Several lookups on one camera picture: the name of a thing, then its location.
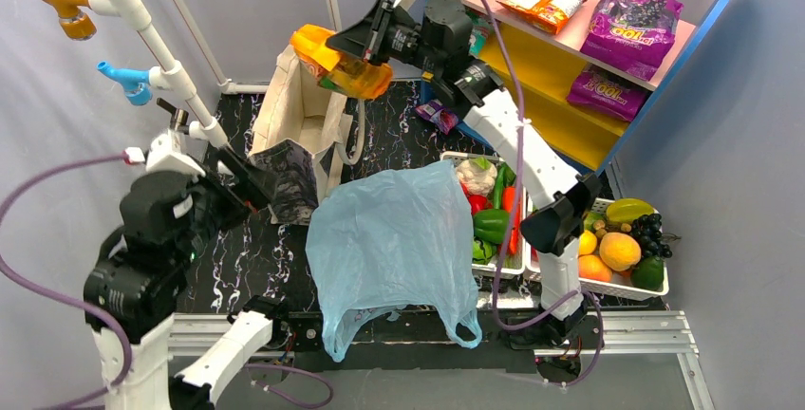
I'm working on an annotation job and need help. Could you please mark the beige canvas tote bag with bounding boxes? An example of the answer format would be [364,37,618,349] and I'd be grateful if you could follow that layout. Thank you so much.
[249,46,353,226]

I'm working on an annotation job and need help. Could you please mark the light blue plastic bag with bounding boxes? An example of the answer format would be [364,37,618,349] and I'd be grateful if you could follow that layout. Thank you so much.
[305,160,483,363]

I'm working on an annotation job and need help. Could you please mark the purple grape candy bag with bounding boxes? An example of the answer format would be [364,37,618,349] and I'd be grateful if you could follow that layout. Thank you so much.
[580,0,683,81]

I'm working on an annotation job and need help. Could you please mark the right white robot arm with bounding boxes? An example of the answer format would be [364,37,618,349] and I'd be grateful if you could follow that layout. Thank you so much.
[327,0,601,345]

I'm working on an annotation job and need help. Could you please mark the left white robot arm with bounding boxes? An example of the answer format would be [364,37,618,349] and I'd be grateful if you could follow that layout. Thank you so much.
[84,131,282,409]

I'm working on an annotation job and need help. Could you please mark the green Fox's candy bag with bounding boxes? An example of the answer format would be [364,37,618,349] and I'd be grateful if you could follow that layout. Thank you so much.
[467,10,494,57]

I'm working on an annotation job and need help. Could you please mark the orange white snack bag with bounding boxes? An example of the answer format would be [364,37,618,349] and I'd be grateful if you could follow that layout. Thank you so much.
[499,0,587,35]

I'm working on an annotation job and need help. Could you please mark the purple bag lower shelf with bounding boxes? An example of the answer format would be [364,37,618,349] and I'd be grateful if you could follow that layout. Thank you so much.
[566,65,650,122]

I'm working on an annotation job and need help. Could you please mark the small purple snack packet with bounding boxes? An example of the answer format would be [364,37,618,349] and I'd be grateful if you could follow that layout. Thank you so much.
[415,99,460,135]

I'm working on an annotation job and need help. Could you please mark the blue pipe hook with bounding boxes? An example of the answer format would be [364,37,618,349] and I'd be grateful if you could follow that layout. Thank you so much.
[96,61,152,106]

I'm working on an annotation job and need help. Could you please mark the white cauliflower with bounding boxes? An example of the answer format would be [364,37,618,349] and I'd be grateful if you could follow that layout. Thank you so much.
[456,158,497,196]

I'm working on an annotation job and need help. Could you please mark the orange carrot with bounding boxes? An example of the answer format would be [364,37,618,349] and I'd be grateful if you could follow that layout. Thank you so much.
[500,186,522,256]

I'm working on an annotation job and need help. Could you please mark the colourful wooden shelf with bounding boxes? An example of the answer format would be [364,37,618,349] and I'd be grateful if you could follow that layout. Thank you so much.
[459,0,731,174]

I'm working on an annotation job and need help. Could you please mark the green bell pepper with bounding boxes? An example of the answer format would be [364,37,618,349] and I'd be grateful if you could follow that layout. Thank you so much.
[473,209,510,245]

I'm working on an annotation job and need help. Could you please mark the white pipe rack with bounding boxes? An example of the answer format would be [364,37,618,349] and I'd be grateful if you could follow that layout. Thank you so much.
[88,0,229,148]

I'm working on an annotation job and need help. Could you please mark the orange pipe hook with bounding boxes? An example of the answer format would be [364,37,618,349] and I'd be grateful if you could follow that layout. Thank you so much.
[41,0,97,41]

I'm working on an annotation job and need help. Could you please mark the white vegetable basket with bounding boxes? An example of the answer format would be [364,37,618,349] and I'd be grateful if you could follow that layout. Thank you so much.
[440,151,526,279]

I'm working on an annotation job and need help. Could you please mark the yellow pear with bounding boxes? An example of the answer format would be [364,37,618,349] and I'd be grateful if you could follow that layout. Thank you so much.
[578,231,598,255]

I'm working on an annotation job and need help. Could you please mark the yellow starfruit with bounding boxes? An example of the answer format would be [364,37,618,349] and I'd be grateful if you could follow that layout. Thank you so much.
[606,197,655,224]

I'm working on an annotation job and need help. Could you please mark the orange peach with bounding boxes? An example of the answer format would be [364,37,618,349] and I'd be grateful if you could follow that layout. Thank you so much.
[578,254,613,283]

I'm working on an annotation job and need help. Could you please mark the yellow orange fruit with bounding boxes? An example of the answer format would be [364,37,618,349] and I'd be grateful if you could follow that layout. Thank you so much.
[599,233,642,271]

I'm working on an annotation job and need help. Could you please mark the black grapes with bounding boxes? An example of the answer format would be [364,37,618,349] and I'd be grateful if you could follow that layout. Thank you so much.
[629,213,680,259]

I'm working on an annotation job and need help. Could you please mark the dark green avocado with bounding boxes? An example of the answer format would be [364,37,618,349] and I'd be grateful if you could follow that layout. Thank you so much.
[630,256,665,291]

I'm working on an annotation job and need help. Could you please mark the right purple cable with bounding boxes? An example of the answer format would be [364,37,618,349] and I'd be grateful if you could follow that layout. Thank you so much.
[408,0,607,389]

